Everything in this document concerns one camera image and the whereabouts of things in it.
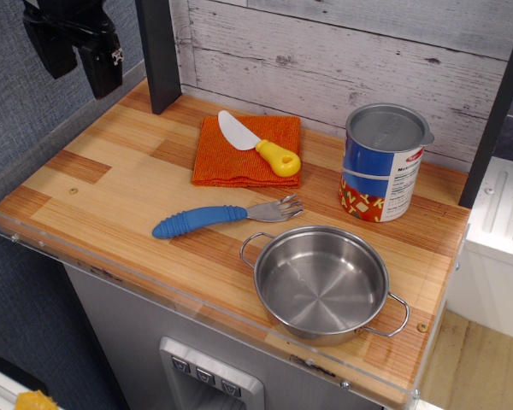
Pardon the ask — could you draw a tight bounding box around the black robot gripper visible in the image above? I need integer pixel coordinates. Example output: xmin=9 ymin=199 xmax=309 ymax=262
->
xmin=23 ymin=1 xmax=123 ymax=100

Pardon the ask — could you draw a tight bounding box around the stainless steel pot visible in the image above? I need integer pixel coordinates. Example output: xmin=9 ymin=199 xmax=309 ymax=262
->
xmin=248 ymin=225 xmax=410 ymax=346

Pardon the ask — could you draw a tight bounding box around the orange folded cloth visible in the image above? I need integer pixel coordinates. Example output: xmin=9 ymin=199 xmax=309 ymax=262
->
xmin=192 ymin=115 xmax=301 ymax=188

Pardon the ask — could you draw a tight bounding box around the clear acrylic guard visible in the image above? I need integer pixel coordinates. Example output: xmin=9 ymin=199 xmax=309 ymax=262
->
xmin=0 ymin=58 xmax=469 ymax=409

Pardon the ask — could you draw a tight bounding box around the grey toy fridge cabinet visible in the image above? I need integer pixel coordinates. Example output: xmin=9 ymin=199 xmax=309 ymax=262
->
xmin=62 ymin=261 xmax=388 ymax=410

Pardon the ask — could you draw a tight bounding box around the blue soup can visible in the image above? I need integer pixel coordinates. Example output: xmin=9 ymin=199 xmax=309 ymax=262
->
xmin=339 ymin=102 xmax=434 ymax=223

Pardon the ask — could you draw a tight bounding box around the silver dispenser panel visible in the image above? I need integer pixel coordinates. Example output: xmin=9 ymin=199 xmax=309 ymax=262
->
xmin=159 ymin=337 xmax=265 ymax=409

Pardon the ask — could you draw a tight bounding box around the yellow object bottom left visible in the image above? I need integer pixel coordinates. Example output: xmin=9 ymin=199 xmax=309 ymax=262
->
xmin=14 ymin=390 xmax=59 ymax=410

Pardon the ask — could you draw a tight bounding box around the white toy sink unit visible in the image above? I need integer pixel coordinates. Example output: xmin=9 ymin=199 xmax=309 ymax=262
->
xmin=446 ymin=158 xmax=513 ymax=337

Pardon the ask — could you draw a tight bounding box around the black vertical post left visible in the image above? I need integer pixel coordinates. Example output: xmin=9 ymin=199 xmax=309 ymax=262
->
xmin=135 ymin=0 xmax=182 ymax=114

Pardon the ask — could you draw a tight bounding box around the black vertical post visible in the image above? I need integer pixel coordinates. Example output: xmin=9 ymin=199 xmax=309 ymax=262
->
xmin=458 ymin=48 xmax=513 ymax=208
xmin=135 ymin=0 xmax=182 ymax=114

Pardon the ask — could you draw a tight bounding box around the yellow handled toy knife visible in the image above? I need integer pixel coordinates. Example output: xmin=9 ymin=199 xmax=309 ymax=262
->
xmin=217 ymin=110 xmax=301 ymax=178

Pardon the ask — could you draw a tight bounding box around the blue handled toy fork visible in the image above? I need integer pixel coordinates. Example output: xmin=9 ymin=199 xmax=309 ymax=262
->
xmin=152 ymin=194 xmax=304 ymax=239

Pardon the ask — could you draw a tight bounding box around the black vertical post right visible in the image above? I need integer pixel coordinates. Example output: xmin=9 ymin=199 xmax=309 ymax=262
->
xmin=458 ymin=48 xmax=513 ymax=208

